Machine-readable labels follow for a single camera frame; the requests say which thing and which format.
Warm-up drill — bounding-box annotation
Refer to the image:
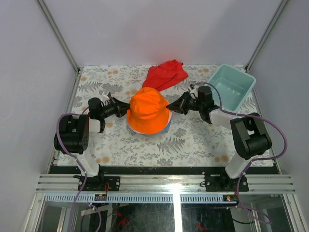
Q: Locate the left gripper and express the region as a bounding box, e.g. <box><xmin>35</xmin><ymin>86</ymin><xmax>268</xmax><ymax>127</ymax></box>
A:
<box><xmin>100</xmin><ymin>96</ymin><xmax>135</xmax><ymax>119</ymax></box>

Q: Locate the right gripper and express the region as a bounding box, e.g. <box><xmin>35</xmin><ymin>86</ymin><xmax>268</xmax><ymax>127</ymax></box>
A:
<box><xmin>167</xmin><ymin>91</ymin><xmax>204</xmax><ymax>116</ymax></box>

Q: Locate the pink hat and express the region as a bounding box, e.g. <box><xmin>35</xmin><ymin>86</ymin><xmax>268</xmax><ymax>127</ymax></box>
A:
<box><xmin>128</xmin><ymin>111</ymin><xmax>172</xmax><ymax>135</ymax></box>

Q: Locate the blue bucket hat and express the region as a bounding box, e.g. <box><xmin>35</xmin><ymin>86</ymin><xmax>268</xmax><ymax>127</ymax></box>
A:
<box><xmin>130</xmin><ymin>120</ymin><xmax>172</xmax><ymax>135</ymax></box>

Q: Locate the orange hat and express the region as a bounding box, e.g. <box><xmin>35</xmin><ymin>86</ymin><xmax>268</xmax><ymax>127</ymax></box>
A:
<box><xmin>127</xmin><ymin>87</ymin><xmax>169</xmax><ymax>134</ymax></box>

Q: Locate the red cloth hat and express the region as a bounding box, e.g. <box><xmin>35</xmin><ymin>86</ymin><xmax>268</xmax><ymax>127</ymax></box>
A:
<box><xmin>142</xmin><ymin>59</ymin><xmax>189</xmax><ymax>91</ymax></box>

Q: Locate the teal plastic bin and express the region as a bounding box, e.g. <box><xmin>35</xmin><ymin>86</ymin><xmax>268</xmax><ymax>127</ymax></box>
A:
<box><xmin>208</xmin><ymin>64</ymin><xmax>256</xmax><ymax>113</ymax></box>

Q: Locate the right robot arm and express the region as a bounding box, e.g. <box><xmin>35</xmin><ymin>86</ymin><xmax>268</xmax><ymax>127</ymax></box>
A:
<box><xmin>167</xmin><ymin>83</ymin><xmax>272</xmax><ymax>192</ymax></box>

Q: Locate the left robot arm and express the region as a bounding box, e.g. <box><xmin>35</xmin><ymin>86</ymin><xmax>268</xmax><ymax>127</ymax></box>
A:
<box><xmin>54</xmin><ymin>93</ymin><xmax>130</xmax><ymax>193</ymax></box>

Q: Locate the floral table mat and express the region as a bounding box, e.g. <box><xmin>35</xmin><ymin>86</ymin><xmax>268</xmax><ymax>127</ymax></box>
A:
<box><xmin>72</xmin><ymin>65</ymin><xmax>235</xmax><ymax>167</ymax></box>

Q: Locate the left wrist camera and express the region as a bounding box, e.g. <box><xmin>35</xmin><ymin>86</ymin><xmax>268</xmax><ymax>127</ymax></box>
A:
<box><xmin>101</xmin><ymin>93</ymin><xmax>110</xmax><ymax>101</ymax></box>

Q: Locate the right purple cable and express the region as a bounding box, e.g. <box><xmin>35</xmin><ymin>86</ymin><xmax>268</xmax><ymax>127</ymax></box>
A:
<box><xmin>193</xmin><ymin>82</ymin><xmax>288</xmax><ymax>224</ymax></box>

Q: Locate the purple cable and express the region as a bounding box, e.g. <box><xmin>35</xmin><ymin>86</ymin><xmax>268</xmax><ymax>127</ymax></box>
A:
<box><xmin>193</xmin><ymin>82</ymin><xmax>288</xmax><ymax>224</ymax></box>
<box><xmin>56</xmin><ymin>107</ymin><xmax>103</xmax><ymax>232</ymax></box>

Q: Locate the left corner aluminium post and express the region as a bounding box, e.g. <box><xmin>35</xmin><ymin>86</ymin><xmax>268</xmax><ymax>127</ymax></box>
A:
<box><xmin>36</xmin><ymin>0</ymin><xmax>81</xmax><ymax>73</ymax></box>

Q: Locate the corner aluminium post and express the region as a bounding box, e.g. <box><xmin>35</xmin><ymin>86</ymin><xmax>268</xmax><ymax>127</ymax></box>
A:
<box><xmin>36</xmin><ymin>0</ymin><xmax>81</xmax><ymax>73</ymax></box>
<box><xmin>245</xmin><ymin>0</ymin><xmax>290</xmax><ymax>72</ymax></box>

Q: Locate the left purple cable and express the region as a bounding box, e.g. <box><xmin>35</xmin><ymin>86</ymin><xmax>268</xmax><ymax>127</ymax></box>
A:
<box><xmin>56</xmin><ymin>107</ymin><xmax>103</xmax><ymax>232</ymax></box>

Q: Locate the aluminium rail frame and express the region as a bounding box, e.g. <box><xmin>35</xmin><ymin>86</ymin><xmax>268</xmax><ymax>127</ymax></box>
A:
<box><xmin>24</xmin><ymin>167</ymin><xmax>309</xmax><ymax>232</ymax></box>

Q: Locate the right corner aluminium post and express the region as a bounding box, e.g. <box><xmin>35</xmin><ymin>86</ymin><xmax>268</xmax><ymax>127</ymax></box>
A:
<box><xmin>245</xmin><ymin>0</ymin><xmax>290</xmax><ymax>72</ymax></box>

